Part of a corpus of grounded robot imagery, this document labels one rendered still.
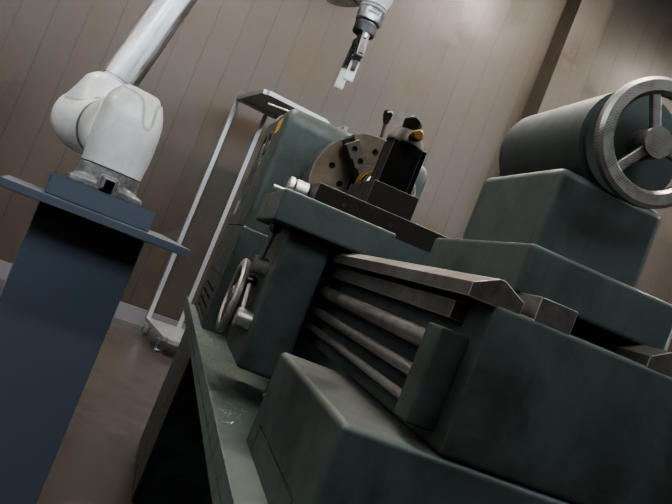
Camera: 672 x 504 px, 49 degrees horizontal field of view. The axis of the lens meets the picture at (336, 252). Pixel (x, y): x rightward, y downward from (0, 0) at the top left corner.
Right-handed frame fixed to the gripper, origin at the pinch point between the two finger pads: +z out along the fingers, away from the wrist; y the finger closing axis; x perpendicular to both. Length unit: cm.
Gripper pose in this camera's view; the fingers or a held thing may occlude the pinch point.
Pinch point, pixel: (343, 81)
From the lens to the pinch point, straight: 244.7
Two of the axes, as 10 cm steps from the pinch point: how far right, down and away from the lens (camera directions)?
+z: -3.7, 9.3, -0.4
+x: 9.0, 3.7, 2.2
